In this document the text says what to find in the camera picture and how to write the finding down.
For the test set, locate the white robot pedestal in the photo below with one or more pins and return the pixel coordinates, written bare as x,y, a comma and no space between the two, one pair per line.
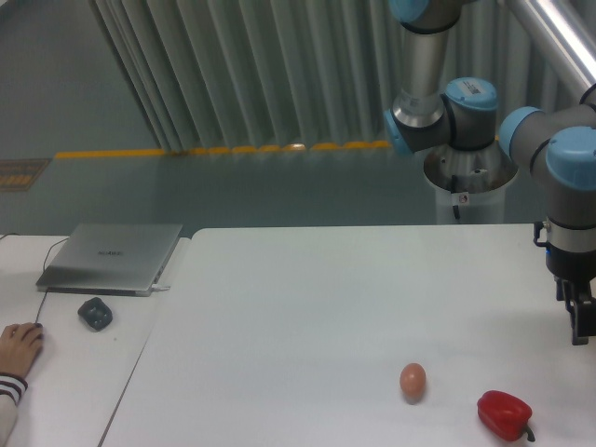
470,187

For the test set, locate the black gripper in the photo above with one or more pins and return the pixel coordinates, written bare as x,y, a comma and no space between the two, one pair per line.
570,258

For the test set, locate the silver closed laptop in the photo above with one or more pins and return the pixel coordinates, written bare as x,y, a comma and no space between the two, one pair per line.
111,259

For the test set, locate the grey pleated curtain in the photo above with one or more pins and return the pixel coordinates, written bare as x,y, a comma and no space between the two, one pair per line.
210,74

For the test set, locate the person's hand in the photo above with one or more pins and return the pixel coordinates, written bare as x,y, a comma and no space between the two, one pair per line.
17,354

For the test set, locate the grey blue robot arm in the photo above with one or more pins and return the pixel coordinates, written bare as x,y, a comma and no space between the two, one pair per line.
557,149

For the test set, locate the brown egg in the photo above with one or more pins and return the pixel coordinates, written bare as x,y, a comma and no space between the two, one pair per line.
413,382

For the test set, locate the striped sleeve forearm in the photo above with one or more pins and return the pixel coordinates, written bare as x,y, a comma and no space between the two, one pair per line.
13,388

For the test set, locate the small black gadget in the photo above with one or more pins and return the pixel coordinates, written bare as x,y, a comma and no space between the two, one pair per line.
96,314

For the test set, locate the red bell pepper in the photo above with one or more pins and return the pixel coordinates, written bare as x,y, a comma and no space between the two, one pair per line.
505,415

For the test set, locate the black computer mouse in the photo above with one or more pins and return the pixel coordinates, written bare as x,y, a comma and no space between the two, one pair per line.
39,340

